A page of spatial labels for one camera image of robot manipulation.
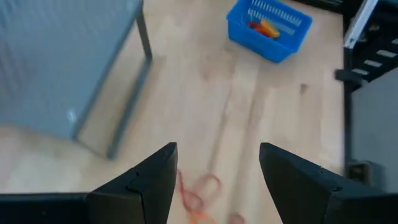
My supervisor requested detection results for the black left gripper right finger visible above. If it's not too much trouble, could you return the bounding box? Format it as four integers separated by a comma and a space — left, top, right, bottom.
259, 142, 398, 224

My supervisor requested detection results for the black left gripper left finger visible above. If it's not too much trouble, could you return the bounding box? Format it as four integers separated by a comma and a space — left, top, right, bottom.
0, 142, 178, 224

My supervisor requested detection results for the yellow coil bracelet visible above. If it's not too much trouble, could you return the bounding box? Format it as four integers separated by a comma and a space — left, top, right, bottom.
260, 20, 280, 39

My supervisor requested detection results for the orange coil bracelet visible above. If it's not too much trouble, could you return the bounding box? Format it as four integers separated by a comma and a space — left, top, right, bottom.
254, 24, 274, 38

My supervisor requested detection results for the blue plastic basket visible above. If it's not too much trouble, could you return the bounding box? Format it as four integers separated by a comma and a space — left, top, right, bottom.
226, 0, 313, 64

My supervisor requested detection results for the grey perforated metal shelf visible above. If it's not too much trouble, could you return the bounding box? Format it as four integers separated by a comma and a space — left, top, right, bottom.
0, 0, 153, 160

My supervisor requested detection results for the black aluminium table frame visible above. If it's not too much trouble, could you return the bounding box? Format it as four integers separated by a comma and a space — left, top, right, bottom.
334, 0, 398, 187

